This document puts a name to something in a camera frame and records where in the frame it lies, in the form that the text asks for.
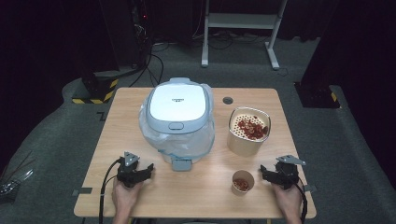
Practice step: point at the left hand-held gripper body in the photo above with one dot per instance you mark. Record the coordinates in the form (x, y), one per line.
(129, 175)

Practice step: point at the person's right hand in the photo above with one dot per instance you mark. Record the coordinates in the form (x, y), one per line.
(289, 202)

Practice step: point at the brown paper cup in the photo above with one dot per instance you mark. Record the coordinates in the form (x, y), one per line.
(238, 186)

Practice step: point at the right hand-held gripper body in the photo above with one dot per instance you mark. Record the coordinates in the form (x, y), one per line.
(288, 174)

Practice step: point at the beige container with strainer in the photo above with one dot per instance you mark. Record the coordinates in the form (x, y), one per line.
(246, 143)

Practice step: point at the grey tape strip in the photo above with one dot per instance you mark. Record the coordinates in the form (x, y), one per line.
(309, 188)
(82, 191)

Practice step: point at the red food scraps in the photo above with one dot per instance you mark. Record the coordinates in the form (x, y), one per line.
(252, 129)
(242, 184)

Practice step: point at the clear plastic wrapping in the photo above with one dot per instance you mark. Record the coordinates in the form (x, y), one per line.
(14, 183)

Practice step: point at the black yellow striped stand base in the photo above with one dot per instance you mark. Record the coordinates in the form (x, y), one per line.
(96, 88)

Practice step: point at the red food scraps in strainer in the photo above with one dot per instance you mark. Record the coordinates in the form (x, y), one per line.
(252, 129)

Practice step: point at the white pedal trash bin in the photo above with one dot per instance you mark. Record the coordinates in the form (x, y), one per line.
(179, 115)

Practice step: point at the white metal stand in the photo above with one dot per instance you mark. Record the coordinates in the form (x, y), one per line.
(243, 21)

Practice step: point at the person's left hand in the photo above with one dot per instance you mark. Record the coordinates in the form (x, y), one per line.
(124, 199)

